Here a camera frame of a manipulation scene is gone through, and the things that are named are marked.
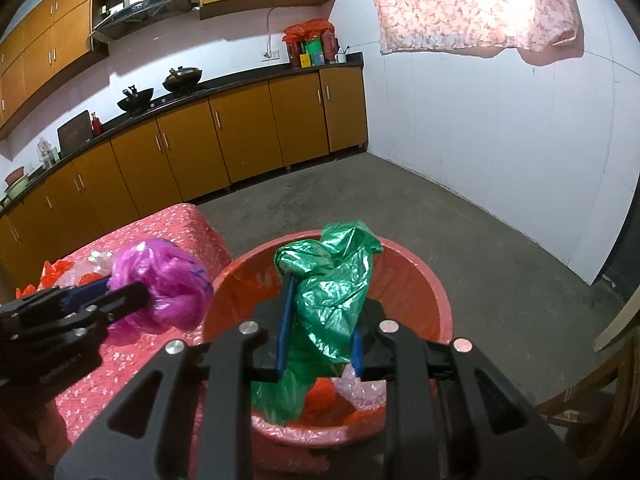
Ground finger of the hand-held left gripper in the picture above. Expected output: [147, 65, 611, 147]
[82, 281, 151, 328]
[62, 277, 115, 308]

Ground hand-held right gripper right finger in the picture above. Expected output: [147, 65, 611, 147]
[350, 317, 583, 480]

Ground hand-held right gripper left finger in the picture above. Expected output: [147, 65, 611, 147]
[55, 272, 297, 480]

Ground plastic bags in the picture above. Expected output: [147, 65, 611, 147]
[332, 375, 388, 411]
[50, 247, 117, 291]

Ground magenta plastic bag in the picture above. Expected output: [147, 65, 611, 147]
[102, 240, 215, 347]

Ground large knotted orange plastic bag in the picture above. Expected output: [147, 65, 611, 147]
[305, 377, 346, 421]

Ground small orange plastic bag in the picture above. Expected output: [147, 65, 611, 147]
[345, 407, 386, 427]

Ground green plastic bag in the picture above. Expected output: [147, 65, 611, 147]
[250, 220, 385, 426]

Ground red plastic basket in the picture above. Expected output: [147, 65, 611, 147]
[202, 232, 455, 448]

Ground red floral blanket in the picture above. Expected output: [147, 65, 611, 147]
[15, 203, 233, 461]

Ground dark cutting board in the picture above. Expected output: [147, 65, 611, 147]
[57, 110, 93, 158]

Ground wooden base cabinets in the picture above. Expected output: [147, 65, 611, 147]
[0, 65, 368, 286]

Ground black wok with lid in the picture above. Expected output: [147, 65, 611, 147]
[162, 66, 203, 93]

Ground black kitchen countertop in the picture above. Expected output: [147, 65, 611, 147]
[0, 52, 363, 216]

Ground wooden chair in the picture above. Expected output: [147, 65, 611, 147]
[537, 340, 640, 480]

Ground steel range hood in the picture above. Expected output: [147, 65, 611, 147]
[90, 0, 201, 53]

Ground red bag on boxes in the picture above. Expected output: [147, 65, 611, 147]
[282, 19, 336, 43]

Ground pink floral curtain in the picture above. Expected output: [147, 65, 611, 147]
[364, 0, 583, 67]

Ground black wok with handle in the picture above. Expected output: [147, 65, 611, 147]
[117, 85, 155, 111]

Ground wooden wall cabinets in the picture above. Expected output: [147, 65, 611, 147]
[0, 0, 338, 141]

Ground white power cable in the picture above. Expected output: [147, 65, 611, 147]
[266, 0, 353, 56]

